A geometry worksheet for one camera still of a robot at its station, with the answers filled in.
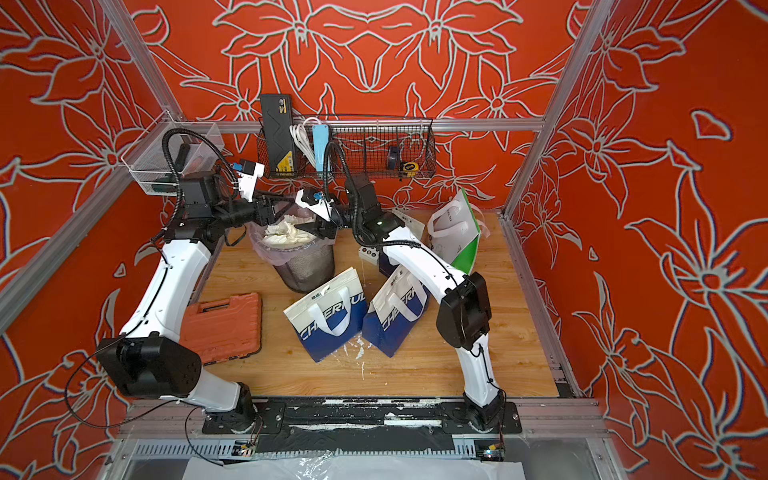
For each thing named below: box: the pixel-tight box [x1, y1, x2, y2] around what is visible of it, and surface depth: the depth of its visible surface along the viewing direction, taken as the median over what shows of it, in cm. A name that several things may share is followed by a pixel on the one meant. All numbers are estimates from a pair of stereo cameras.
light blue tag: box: [312, 124, 330, 172], surface depth 91 cm
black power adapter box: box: [260, 94, 296, 178], surface depth 89 cm
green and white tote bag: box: [427, 188, 481, 275], surface depth 87 cm
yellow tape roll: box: [403, 162, 419, 177], surface depth 97 cm
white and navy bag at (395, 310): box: [362, 264, 430, 358], surface depth 75 cm
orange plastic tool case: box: [180, 292, 263, 365], surface depth 86 cm
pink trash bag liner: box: [250, 202, 336, 266], surface depth 77 cm
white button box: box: [358, 246, 380, 265], surface depth 106 cm
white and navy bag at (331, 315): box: [283, 267, 368, 363], surface depth 74 cm
